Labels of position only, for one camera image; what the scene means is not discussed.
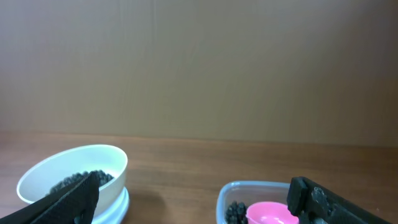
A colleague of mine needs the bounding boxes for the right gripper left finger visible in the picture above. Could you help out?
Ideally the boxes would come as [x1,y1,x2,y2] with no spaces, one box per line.
[1,172,100,224]

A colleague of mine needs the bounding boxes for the white digital kitchen scale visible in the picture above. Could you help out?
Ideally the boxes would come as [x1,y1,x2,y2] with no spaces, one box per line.
[91,188,129,224]

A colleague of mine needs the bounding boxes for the white round bowl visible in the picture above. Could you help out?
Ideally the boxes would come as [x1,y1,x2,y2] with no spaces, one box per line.
[16,144,128,217]

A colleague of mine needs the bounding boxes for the black beans pile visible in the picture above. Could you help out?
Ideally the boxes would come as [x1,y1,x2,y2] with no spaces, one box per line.
[225,201,248,224]

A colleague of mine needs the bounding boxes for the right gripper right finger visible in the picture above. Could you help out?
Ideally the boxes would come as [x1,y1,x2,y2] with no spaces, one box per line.
[287,177,390,224]

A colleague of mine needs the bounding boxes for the pink scoop blue handle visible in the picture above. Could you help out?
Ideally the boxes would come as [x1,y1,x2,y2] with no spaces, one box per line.
[246,202,299,224]

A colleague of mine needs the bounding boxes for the black beans in bowl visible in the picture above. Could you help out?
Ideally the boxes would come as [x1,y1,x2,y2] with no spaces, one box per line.
[49,170,114,194]

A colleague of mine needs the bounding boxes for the clear plastic container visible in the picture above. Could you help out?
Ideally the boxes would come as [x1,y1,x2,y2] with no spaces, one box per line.
[216,180,290,224]

